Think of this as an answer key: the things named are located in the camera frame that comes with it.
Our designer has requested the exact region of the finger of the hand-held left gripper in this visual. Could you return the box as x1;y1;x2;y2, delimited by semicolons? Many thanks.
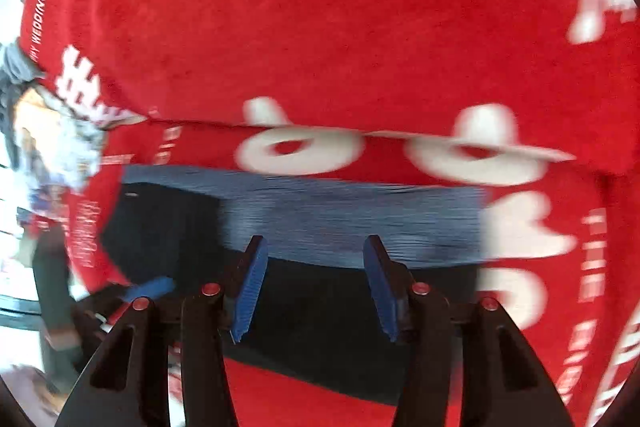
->
121;276;177;304

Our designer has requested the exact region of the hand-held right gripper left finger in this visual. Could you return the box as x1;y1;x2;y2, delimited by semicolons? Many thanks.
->
55;234;271;427

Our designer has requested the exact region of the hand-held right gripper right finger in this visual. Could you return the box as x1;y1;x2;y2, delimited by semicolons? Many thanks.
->
362;234;576;427

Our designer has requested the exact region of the black pants blue floral trim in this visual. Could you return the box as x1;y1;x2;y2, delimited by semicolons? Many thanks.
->
102;164;490;409

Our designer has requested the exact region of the white floral cloth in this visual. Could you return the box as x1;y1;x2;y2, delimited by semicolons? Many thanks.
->
0;42;128;230

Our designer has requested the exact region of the red printed blanket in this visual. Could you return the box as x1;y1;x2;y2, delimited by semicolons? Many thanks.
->
20;0;638;427

